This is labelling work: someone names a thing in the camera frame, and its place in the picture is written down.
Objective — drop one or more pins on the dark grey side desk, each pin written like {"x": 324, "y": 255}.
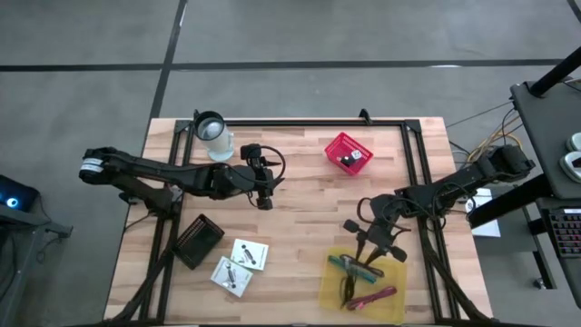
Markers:
{"x": 544, "y": 136}

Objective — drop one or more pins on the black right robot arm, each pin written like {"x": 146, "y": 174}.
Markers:
{"x": 454, "y": 183}

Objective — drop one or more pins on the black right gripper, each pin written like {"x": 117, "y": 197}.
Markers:
{"x": 379, "y": 229}

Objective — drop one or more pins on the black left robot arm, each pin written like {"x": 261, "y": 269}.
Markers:
{"x": 136, "y": 165}

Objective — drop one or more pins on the white green product box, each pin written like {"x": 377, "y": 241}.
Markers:
{"x": 249, "y": 254}
{"x": 231, "y": 278}

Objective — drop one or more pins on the black keyboard desk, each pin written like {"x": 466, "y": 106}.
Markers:
{"x": 572, "y": 277}

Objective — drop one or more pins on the black desk pole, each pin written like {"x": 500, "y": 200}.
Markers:
{"x": 556, "y": 75}

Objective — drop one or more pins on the small black item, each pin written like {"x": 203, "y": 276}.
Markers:
{"x": 347, "y": 161}

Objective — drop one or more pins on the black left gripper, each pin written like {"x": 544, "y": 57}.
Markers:
{"x": 254, "y": 179}

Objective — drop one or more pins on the small white item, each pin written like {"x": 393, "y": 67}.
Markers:
{"x": 356, "y": 155}

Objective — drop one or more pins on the black computer keyboard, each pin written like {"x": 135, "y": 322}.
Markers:
{"x": 567, "y": 234}

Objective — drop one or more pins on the yellow plastic tray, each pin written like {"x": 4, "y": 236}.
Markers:
{"x": 390, "y": 300}

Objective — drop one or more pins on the black aluminium table frame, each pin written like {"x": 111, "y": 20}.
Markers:
{"x": 318, "y": 123}

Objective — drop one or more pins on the black mesh basket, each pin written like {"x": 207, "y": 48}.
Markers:
{"x": 198, "y": 240}

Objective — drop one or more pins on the computer with blue light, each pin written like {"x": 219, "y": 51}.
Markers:
{"x": 18, "y": 193}

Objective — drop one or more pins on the white paper sheet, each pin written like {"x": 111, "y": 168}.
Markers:
{"x": 488, "y": 227}

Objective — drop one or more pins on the red mesh basket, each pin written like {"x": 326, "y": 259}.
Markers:
{"x": 338, "y": 145}

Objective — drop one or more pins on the grey equipment stand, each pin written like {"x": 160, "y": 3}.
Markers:
{"x": 18, "y": 254}

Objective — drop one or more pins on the white rounded device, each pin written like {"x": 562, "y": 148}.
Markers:
{"x": 575, "y": 141}
{"x": 569, "y": 170}

